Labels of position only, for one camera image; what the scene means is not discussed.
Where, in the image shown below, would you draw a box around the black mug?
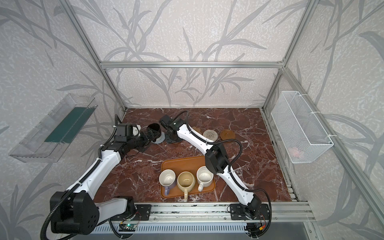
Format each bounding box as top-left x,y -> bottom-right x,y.
147,123 -> 162,142

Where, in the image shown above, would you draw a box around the grey round coaster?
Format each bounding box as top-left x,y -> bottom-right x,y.
154,133 -> 165,144

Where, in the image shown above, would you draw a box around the woven round coaster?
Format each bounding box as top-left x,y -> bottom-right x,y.
203,130 -> 219,142

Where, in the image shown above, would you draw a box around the purple mug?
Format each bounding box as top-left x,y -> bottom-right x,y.
159,169 -> 177,196

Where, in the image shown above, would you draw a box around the large round wooden coaster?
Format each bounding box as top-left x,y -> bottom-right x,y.
220,130 -> 236,140

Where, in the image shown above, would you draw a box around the beige glazed mug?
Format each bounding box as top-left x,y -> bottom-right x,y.
177,171 -> 196,202

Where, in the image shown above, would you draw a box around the white speckled mug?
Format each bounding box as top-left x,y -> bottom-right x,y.
196,166 -> 214,192

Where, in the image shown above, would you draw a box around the cork flower coaster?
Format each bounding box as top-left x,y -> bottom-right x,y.
193,127 -> 202,134

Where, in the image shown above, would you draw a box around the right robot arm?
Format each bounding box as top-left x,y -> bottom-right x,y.
159,115 -> 272,221

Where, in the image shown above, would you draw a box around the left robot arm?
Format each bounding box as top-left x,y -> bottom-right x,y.
40,123 -> 161,240

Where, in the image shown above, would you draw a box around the orange plastic tray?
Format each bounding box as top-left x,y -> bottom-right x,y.
159,156 -> 216,201

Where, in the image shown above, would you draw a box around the green lit circuit board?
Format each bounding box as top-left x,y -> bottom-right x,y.
119,222 -> 139,232

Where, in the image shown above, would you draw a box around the pink object in basket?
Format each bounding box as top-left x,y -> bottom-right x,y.
289,147 -> 304,159

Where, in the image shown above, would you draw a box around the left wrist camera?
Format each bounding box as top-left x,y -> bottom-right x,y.
114,124 -> 141,143

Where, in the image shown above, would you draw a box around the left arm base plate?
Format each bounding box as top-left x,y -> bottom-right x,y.
112,204 -> 152,222

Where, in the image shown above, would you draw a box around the clear plastic wall bin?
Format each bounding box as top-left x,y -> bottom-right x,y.
9,94 -> 98,163

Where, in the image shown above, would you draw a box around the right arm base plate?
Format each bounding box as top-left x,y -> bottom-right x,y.
227,204 -> 271,220

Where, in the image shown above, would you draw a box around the right wired circuit board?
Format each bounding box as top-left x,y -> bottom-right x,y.
245,223 -> 266,238

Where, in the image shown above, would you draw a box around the white wire mesh basket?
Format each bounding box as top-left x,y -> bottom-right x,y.
271,91 -> 334,164

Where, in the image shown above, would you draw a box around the aluminium front rail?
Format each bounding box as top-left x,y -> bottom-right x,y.
62,201 -> 316,225

